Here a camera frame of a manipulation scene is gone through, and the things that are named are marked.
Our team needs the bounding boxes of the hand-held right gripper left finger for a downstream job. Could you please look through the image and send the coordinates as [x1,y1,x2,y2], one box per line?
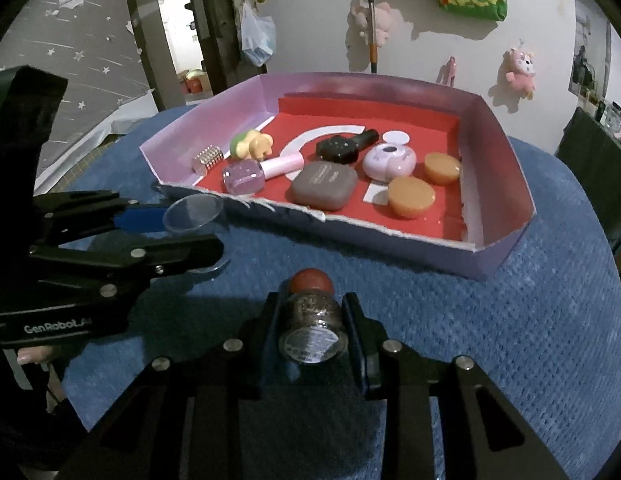
[55,290,282,480]

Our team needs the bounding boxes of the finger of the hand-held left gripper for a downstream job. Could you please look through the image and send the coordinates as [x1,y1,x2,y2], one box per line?
[28,233,226,307]
[32,189,167,247]

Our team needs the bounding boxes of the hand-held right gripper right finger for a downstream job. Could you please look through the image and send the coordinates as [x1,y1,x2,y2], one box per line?
[341,291,571,480]

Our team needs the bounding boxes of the clear plastic lid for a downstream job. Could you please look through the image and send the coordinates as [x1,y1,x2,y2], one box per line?
[163,196,231,277]

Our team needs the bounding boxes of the glitter bottle with red cap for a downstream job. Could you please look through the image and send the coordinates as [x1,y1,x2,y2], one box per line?
[278,269,344,366]

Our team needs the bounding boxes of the pink nail polish bottle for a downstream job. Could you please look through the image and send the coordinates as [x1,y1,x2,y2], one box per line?
[221,154,305,196]

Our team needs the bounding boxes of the green and yellow toy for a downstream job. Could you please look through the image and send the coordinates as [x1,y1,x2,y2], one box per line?
[229,130,274,162]

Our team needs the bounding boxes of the grey-brown eye shadow case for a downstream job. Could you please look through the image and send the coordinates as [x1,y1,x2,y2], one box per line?
[289,160,359,211]

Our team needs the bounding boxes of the lilac round case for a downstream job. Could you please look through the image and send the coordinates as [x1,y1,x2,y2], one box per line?
[362,142,417,183]

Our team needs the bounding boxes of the black nail polish bottle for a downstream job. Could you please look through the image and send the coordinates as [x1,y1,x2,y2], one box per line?
[315,129,380,164]

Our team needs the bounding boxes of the pink cardboard box red inside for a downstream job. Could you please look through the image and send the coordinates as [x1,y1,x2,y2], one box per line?
[140,72,535,282]

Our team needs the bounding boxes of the person's left hand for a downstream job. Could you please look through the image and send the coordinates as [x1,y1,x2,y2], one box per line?
[16,346,61,366]

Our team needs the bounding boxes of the silver magnet stack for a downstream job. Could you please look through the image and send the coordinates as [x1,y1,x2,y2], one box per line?
[192,146,225,175]

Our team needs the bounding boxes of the orange box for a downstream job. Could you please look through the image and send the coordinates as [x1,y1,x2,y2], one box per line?
[183,70,211,93]

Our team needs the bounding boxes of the translucent plastic bag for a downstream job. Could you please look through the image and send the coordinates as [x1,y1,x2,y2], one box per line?
[239,2,276,67]

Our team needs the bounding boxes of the dark green chair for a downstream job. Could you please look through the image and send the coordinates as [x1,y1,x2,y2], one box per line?
[555,107,621,256]

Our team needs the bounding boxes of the pink clip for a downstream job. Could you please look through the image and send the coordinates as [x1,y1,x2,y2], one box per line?
[437,56,459,86]

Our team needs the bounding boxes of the grey stick with orange ends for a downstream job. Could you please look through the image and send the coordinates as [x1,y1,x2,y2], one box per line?
[365,0,380,75]

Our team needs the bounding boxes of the pale pink plush toy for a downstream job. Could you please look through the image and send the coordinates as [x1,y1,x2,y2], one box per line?
[349,1,394,46]

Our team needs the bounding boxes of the pink plush toy white face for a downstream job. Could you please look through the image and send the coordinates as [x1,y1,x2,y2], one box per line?
[505,47,537,100]

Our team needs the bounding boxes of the dark door frame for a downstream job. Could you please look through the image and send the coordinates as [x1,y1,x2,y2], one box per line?
[198,0,256,96]

